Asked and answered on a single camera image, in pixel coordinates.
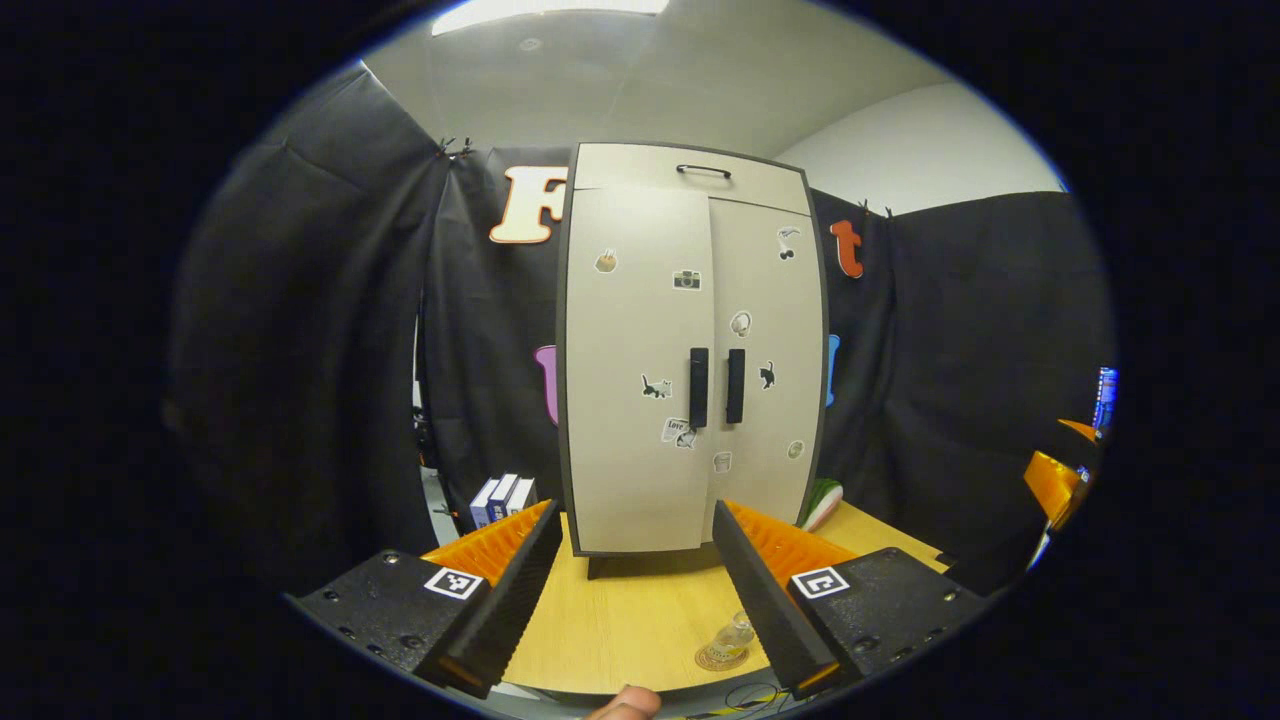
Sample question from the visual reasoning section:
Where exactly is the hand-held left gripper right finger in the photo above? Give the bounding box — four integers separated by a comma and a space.
712, 500, 991, 699

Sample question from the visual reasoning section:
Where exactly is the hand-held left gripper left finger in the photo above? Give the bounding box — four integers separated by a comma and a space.
285, 500, 564, 701

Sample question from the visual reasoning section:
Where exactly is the clear glass bottle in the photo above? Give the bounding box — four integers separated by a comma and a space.
712, 610, 756, 661

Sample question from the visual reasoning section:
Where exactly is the white and grey cabinet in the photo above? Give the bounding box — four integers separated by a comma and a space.
555, 140, 831, 581

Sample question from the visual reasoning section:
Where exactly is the white cabinet door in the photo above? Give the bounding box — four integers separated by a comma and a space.
566, 186, 713, 554
708, 198, 827, 546

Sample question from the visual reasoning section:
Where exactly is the white cabinet drawer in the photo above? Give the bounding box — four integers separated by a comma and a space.
572, 143, 813, 216

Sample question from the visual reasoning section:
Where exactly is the blue lit screen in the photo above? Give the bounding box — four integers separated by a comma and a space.
1092, 366, 1119, 436

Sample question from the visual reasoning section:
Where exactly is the green white striped object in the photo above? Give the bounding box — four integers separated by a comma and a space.
798, 478, 846, 533

